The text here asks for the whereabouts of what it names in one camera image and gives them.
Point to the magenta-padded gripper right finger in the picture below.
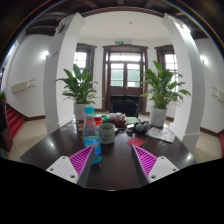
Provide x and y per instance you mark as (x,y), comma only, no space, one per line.
(161,166)

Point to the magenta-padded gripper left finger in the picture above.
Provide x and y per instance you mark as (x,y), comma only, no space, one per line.
(63,166)

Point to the clear bottle with blue cap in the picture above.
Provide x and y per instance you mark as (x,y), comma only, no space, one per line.
(91,133)

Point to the printed paper leaflet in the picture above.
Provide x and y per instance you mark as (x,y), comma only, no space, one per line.
(161,134)

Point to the flat round red coaster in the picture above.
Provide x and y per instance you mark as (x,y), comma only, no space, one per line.
(135,142)

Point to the dark grey round gadget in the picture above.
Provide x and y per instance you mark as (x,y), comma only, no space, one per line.
(141,127)

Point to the potted plant in white pot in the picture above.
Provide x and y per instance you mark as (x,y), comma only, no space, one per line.
(80,112)
(158,116)

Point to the grey-green ceramic mug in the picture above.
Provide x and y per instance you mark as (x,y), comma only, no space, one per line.
(106,134)

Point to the green cloth pad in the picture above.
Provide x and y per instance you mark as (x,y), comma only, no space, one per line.
(132,120)

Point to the red plastic basket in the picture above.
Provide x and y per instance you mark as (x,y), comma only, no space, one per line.
(97,122)

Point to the green printed packet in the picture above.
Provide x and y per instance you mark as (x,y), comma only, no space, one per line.
(98,115)

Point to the red carpeted staircase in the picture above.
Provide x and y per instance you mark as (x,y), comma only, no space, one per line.
(15,121)
(222,145)

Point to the black office chair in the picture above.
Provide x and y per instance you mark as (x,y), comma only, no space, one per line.
(124,106)

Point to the brown wooden double door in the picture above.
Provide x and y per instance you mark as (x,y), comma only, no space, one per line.
(125,90)

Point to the green exit sign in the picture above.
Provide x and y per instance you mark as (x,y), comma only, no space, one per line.
(119,42)

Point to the white wall lamp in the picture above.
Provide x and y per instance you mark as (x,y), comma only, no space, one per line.
(203,60)
(45,54)

